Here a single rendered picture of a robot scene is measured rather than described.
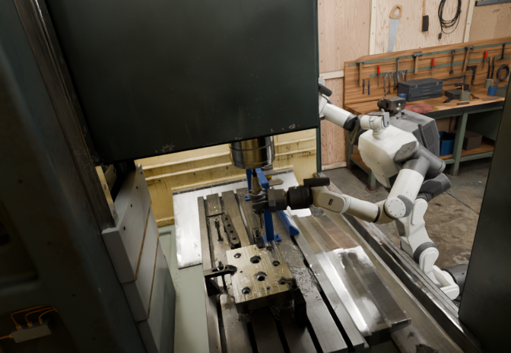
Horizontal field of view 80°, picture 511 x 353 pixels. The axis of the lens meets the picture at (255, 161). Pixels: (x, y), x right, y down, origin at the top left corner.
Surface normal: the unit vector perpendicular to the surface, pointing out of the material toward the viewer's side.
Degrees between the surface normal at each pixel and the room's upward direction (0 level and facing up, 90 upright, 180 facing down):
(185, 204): 24
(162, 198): 90
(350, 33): 90
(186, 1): 90
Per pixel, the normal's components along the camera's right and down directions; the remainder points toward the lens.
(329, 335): -0.11, -0.91
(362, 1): 0.15, 0.38
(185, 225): -0.01, -0.65
